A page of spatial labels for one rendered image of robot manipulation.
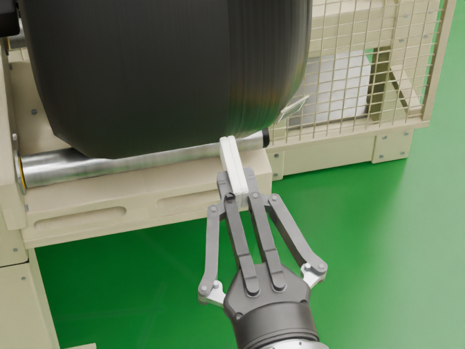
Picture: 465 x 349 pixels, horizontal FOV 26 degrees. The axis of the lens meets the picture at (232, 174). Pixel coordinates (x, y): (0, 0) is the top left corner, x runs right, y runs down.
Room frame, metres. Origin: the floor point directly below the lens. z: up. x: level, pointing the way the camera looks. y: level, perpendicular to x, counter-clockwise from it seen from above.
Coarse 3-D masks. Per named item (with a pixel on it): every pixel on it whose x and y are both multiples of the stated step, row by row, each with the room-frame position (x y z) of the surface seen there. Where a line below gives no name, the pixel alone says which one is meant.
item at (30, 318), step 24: (0, 216) 0.92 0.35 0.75; (0, 240) 0.92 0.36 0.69; (0, 264) 0.91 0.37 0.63; (24, 264) 0.92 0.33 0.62; (0, 288) 0.91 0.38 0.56; (24, 288) 0.92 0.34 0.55; (0, 312) 0.91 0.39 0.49; (24, 312) 0.92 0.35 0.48; (48, 312) 1.01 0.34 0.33; (0, 336) 0.91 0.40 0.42; (24, 336) 0.91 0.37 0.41; (48, 336) 0.93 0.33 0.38
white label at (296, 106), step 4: (308, 96) 0.84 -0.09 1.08; (300, 100) 0.84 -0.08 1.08; (304, 100) 0.84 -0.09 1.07; (296, 104) 0.83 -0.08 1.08; (300, 104) 0.84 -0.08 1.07; (288, 108) 0.83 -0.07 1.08; (292, 108) 0.83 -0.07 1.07; (296, 108) 0.85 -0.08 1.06; (300, 108) 0.86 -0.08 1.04; (280, 112) 0.82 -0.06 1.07; (284, 112) 0.83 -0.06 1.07; (288, 112) 0.84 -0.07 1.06; (292, 112) 0.85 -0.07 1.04; (280, 116) 0.83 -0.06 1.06; (284, 116) 0.84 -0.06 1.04; (288, 116) 0.86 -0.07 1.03; (276, 120) 0.84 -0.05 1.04; (280, 120) 0.85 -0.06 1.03
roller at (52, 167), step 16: (208, 144) 0.91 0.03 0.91; (240, 144) 0.92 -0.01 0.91; (256, 144) 0.92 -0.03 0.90; (32, 160) 0.88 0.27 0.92; (48, 160) 0.88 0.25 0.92; (64, 160) 0.88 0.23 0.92; (80, 160) 0.88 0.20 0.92; (96, 160) 0.88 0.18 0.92; (112, 160) 0.89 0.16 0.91; (128, 160) 0.89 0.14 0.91; (144, 160) 0.89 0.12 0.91; (160, 160) 0.89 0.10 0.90; (176, 160) 0.90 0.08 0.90; (192, 160) 0.91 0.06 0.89; (32, 176) 0.86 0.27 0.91; (48, 176) 0.86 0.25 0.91; (64, 176) 0.87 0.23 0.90; (80, 176) 0.87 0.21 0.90; (96, 176) 0.88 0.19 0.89
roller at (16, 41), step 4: (20, 20) 1.16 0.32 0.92; (20, 24) 1.15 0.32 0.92; (20, 28) 1.14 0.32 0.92; (20, 32) 1.14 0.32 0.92; (12, 36) 1.13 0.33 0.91; (16, 36) 1.13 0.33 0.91; (20, 36) 1.13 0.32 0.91; (24, 36) 1.14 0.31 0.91; (12, 40) 1.13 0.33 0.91; (16, 40) 1.13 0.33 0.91; (20, 40) 1.13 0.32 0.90; (24, 40) 1.13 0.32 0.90; (8, 44) 1.15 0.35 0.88; (12, 44) 1.13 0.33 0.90; (16, 44) 1.13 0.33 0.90; (20, 44) 1.13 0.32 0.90; (24, 44) 1.13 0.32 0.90; (8, 48) 1.13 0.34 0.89; (12, 48) 1.13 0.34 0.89
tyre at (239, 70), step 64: (64, 0) 0.77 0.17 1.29; (128, 0) 0.77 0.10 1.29; (192, 0) 0.78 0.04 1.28; (256, 0) 0.79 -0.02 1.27; (64, 64) 0.76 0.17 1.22; (128, 64) 0.75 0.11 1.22; (192, 64) 0.77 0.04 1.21; (256, 64) 0.78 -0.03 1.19; (64, 128) 0.78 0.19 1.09; (128, 128) 0.76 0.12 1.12; (192, 128) 0.78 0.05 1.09; (256, 128) 0.82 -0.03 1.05
